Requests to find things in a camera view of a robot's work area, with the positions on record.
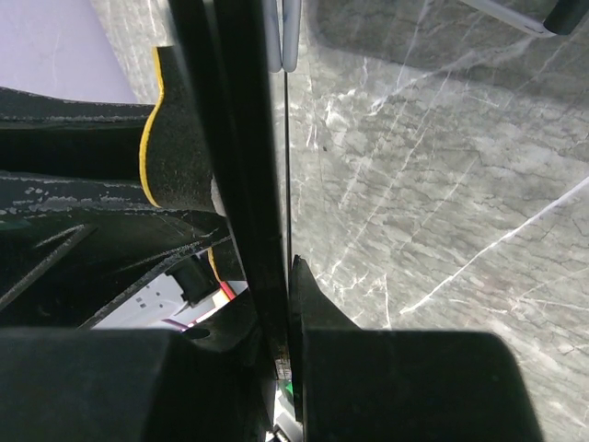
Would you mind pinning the yellow bone-shaped eraser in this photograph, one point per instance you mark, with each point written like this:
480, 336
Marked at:
174, 169

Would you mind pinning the small white whiteboard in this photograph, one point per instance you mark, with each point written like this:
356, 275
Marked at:
222, 52

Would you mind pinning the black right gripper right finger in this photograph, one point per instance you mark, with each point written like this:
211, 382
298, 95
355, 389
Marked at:
352, 384

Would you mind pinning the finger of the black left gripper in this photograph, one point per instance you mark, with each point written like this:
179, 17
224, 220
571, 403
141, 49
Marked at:
73, 250
72, 139

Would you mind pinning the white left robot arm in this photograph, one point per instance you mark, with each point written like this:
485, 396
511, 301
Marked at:
171, 299

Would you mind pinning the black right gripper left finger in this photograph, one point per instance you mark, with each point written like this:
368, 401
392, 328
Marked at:
214, 382

